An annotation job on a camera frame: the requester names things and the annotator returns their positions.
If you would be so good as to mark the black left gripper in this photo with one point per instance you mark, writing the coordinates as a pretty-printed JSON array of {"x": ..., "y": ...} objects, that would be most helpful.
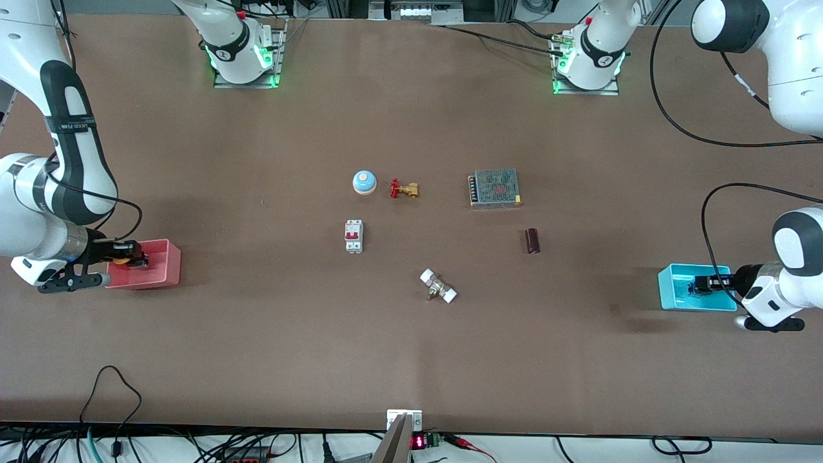
[{"x": 726, "y": 281}]

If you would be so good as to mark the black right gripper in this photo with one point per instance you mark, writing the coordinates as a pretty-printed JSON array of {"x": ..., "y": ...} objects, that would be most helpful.
[{"x": 100, "y": 249}]

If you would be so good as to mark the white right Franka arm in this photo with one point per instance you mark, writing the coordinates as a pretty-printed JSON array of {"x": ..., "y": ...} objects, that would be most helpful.
[{"x": 71, "y": 161}]

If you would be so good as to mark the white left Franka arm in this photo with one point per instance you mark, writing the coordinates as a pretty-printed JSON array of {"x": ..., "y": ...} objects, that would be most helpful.
[{"x": 797, "y": 83}]

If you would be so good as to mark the red plastic box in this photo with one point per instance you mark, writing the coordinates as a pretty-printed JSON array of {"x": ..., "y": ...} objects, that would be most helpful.
[{"x": 157, "y": 270}]

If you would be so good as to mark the cyan plastic box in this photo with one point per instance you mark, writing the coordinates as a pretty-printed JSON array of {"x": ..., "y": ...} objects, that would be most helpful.
[{"x": 675, "y": 289}]

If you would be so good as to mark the dark brown cylindrical capacitor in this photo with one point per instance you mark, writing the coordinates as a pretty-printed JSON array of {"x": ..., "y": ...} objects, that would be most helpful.
[{"x": 532, "y": 241}]

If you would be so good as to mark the white red circuit breaker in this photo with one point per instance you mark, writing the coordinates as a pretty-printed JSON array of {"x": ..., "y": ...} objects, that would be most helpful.
[{"x": 353, "y": 236}]

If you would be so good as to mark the blue round bell button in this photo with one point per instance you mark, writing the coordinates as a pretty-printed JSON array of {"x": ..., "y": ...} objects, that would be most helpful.
[{"x": 364, "y": 182}]

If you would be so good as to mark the silver mesh power supply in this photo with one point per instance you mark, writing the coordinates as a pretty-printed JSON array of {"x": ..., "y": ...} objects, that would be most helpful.
[{"x": 494, "y": 187}]

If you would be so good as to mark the metal fitting white ends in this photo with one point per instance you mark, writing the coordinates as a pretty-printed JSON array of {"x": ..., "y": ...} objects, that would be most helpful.
[{"x": 438, "y": 285}]

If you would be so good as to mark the red clip lead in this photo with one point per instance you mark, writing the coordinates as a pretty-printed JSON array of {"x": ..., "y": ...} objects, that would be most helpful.
[{"x": 472, "y": 447}]

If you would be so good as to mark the grey metal bar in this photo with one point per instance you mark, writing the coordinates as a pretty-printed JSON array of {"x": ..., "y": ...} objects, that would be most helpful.
[{"x": 393, "y": 444}]

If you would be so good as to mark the red digit display module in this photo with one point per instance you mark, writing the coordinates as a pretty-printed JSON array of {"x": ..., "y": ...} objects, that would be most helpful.
[{"x": 425, "y": 441}]

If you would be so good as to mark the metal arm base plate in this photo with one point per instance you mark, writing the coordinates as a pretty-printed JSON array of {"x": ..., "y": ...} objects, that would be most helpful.
[
  {"x": 585, "y": 91},
  {"x": 278, "y": 54}
]

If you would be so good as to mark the white metal bracket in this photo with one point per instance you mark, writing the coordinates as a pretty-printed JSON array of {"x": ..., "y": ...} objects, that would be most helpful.
[{"x": 415, "y": 419}]

